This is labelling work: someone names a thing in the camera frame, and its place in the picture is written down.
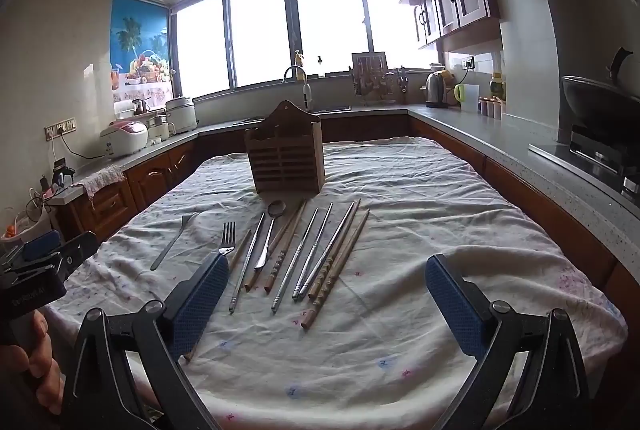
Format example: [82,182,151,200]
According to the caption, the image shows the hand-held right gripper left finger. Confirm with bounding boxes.
[60,253,231,430]

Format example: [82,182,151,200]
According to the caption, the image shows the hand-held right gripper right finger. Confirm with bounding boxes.
[425,254,593,430]

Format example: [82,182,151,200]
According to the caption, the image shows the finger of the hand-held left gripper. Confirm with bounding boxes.
[20,230,63,262]
[52,231,99,278]

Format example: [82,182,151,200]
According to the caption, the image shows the metal chopstick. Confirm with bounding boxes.
[293,203,334,301]
[229,213,266,313]
[298,203,356,298]
[272,207,319,313]

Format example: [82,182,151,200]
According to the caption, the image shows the wooden utensil holder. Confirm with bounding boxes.
[244,100,326,194]

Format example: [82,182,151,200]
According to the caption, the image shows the person's left hand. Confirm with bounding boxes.
[0,310,66,416]

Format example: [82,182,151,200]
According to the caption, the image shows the white plastic tub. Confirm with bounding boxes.
[0,210,51,245]

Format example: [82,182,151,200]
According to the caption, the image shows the metal fork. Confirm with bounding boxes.
[218,221,237,257]
[150,211,202,272]

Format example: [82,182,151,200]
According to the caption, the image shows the white lace cloth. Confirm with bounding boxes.
[77,165,126,201]

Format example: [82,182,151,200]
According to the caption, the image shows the small black device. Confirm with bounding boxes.
[52,157,76,186]

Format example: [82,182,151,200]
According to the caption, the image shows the white floral tablecloth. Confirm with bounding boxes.
[47,136,628,430]

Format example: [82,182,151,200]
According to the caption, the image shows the wooden base cabinets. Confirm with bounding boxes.
[50,113,640,391]

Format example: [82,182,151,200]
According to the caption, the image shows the metal spoon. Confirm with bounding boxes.
[254,199,287,271]

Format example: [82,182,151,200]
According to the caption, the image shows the white pink rice cooker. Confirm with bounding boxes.
[99,120,149,159]

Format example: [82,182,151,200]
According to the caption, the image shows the small white steamer pot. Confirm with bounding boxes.
[146,113,177,142]

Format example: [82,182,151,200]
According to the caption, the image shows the large white electric pot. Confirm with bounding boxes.
[165,96,198,134]

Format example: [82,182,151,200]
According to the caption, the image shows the grey kitchen countertop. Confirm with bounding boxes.
[50,103,640,271]

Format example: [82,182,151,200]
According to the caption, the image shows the steel gas stove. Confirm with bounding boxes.
[530,125,640,206]

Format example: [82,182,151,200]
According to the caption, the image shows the clear pitcher green lid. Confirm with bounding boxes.
[454,83,481,113]

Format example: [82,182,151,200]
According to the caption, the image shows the steel electric kettle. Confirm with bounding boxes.
[425,70,455,107]

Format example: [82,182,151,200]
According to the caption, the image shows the tropical fruit printed blind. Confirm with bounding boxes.
[110,0,173,104]

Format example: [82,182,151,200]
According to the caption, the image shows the yellow cap condiment bottle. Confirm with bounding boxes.
[489,71,507,104]

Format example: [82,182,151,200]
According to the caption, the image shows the chrome kitchen faucet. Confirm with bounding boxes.
[282,65,313,111]

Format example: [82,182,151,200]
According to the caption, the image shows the metal dish rack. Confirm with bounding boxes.
[350,52,396,104]

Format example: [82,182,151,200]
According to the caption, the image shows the black wok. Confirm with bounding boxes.
[560,46,640,136]

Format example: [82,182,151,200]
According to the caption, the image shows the large kitchen window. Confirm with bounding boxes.
[170,0,441,98]

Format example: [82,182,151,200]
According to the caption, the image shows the black power cable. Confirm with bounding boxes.
[47,130,108,159]

